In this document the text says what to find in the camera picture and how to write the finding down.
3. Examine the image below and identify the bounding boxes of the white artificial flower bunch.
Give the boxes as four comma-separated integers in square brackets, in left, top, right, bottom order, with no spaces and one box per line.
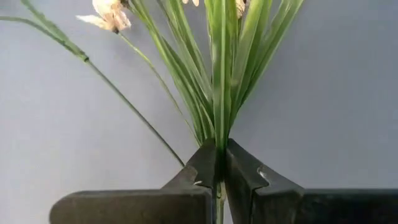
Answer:
[0,0,306,224]

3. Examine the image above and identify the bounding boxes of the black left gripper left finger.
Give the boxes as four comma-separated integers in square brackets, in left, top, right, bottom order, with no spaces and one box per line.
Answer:
[49,138,224,224]

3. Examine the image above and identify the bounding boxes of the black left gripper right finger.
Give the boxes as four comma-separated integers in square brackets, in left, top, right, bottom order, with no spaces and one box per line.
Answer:
[224,138,398,224]

